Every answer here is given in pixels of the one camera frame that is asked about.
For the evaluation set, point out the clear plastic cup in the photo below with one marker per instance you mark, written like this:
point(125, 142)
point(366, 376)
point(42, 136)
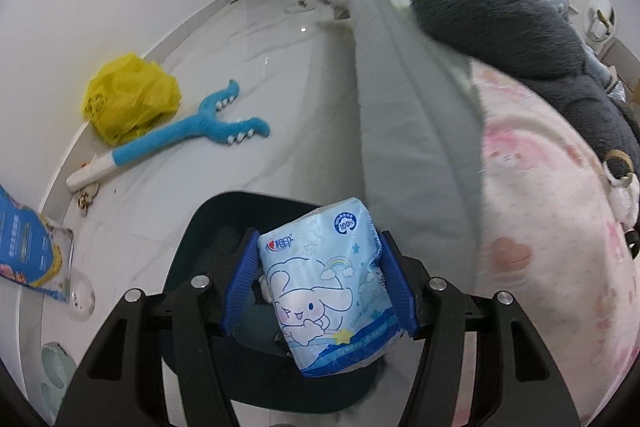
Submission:
point(82, 296)

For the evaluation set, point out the pale green slipper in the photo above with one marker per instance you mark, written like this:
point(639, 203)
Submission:
point(58, 369)

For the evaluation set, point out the blue snack pouch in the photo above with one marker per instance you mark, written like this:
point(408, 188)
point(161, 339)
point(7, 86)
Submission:
point(36, 252)

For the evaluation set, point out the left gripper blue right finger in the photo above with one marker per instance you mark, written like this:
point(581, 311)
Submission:
point(516, 380)

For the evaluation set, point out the blue cartoon tissue pack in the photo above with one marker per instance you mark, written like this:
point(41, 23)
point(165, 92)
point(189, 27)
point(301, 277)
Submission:
point(322, 275)

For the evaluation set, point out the yellow plastic bag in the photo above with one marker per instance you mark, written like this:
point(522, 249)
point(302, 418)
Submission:
point(128, 98)

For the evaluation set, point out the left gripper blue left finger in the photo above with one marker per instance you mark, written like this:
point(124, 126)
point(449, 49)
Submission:
point(119, 382)

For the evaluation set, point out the grey mattress side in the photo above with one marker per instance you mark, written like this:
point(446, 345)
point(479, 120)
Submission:
point(421, 134)

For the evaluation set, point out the dark green trash bin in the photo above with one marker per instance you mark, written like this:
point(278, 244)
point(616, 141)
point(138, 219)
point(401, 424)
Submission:
point(254, 365)

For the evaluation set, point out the blue plush slingshot toy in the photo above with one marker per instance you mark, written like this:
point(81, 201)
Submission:
point(204, 123)

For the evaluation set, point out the dark grey fleece blanket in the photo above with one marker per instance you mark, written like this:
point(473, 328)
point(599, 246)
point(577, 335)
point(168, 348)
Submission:
point(533, 42)

